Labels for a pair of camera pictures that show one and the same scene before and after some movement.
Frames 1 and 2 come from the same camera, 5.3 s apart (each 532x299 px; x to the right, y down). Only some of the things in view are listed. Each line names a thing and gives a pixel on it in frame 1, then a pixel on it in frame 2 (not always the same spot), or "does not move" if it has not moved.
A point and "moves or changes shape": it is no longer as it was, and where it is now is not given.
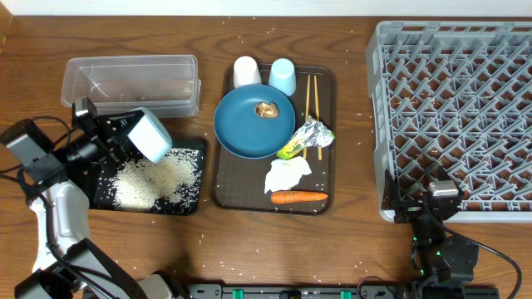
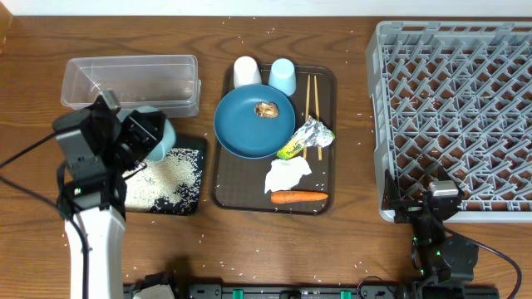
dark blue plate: x=244 y=134 does not move
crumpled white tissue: x=285 y=174 does not move
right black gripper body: x=409 y=209 does not move
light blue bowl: x=150 y=137 moves or changes shape
